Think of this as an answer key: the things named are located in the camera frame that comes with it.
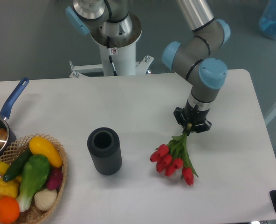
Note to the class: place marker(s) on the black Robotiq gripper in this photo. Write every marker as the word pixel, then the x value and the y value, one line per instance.
pixel 195 116

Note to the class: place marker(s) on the red tulip bouquet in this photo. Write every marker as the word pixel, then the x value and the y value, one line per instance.
pixel 173 156

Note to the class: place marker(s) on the dark grey ribbed vase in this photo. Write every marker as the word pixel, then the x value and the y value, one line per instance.
pixel 104 147

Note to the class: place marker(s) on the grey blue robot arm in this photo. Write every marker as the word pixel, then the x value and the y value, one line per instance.
pixel 190 60

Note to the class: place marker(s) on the blue plastic bag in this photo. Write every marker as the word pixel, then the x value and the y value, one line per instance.
pixel 267 21

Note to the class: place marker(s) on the purple red radish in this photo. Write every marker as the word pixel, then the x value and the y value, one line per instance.
pixel 55 179

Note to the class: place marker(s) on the yellow squash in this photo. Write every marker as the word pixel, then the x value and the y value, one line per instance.
pixel 40 145

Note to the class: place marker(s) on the green bok choy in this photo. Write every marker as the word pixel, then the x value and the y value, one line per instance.
pixel 34 175

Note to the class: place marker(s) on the white garlic bulb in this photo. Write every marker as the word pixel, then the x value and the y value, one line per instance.
pixel 44 199

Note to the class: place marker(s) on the dark green cucumber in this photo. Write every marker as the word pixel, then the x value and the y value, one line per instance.
pixel 16 167

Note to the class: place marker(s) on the small yellow pepper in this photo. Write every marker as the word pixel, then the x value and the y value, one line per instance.
pixel 3 167

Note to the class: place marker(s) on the orange fruit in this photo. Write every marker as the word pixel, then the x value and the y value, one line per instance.
pixel 9 210

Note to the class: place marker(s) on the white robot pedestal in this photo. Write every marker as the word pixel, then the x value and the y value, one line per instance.
pixel 117 47

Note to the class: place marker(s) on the blue handled saucepan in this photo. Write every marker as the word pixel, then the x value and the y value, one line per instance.
pixel 6 111

